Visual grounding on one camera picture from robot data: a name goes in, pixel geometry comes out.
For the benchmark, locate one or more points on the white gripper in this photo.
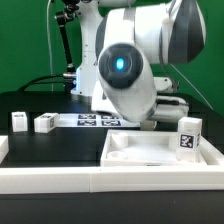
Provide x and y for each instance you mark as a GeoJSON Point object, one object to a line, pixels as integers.
{"type": "Point", "coordinates": [168, 108]}

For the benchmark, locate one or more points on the white square table top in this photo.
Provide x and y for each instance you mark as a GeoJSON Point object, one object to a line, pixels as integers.
{"type": "Point", "coordinates": [152, 148]}

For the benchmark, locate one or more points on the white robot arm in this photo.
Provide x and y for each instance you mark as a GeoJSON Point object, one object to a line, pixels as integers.
{"type": "Point", "coordinates": [120, 43]}

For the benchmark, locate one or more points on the white sheet with tags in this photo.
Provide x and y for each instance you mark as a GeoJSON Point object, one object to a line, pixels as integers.
{"type": "Point", "coordinates": [92, 120]}

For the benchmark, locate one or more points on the white left fence bar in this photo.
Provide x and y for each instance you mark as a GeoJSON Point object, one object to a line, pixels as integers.
{"type": "Point", "coordinates": [4, 148]}

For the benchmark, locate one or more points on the white fence bar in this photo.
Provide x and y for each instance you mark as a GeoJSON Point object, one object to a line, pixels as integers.
{"type": "Point", "coordinates": [4, 148]}
{"type": "Point", "coordinates": [110, 179]}

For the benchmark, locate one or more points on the white front fence bar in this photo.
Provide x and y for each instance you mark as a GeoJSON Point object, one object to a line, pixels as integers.
{"type": "Point", "coordinates": [110, 179]}

